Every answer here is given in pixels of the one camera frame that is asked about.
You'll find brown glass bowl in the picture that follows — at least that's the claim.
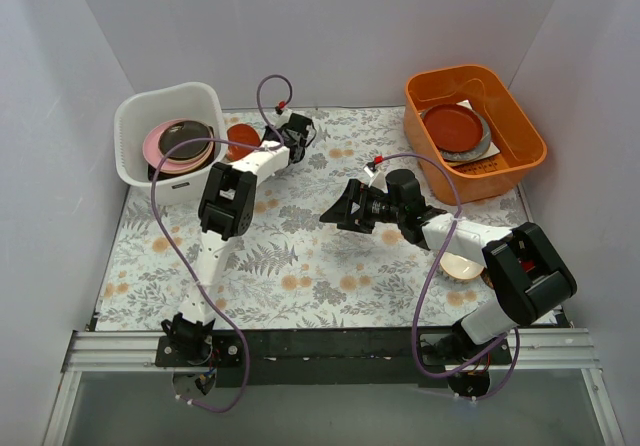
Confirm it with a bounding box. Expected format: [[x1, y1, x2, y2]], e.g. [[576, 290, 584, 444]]
[[158, 120, 212, 162]]

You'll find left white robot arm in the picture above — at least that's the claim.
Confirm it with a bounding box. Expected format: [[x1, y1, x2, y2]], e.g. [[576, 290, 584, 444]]
[[162, 110, 316, 366]]

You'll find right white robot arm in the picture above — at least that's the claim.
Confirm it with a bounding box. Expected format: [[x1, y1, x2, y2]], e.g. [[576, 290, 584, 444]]
[[320, 169, 577, 364]]

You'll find red plate in orange bin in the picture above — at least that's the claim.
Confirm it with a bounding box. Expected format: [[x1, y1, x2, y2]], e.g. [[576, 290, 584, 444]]
[[422, 104, 483, 153]]

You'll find grey plate in orange bin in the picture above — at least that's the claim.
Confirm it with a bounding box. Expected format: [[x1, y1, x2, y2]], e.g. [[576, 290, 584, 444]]
[[421, 103, 492, 162]]

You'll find square board in orange bin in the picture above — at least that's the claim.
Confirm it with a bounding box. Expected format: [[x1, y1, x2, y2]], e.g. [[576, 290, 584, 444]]
[[441, 99, 500, 174]]

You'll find orange plastic bin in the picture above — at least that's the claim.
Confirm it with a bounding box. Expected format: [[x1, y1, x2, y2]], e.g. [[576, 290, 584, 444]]
[[403, 64, 547, 205]]

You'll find floral table mat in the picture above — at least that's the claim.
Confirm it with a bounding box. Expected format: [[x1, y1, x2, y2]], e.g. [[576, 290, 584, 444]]
[[95, 107, 493, 331]]

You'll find white small bowl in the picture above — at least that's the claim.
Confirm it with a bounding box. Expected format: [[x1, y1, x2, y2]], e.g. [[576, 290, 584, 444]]
[[440, 252, 485, 282]]

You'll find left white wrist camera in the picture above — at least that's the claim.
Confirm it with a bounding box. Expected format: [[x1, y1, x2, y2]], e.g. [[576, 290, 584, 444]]
[[274, 101, 292, 123]]

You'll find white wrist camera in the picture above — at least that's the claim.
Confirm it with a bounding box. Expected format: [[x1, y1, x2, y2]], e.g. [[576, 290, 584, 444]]
[[364, 156, 386, 191], [274, 101, 292, 123]]

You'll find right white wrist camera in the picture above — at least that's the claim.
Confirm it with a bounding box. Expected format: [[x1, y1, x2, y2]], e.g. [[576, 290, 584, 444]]
[[364, 156, 386, 191]]

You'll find black metal base rail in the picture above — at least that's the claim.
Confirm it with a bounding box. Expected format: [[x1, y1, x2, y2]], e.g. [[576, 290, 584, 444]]
[[62, 325, 601, 390]]

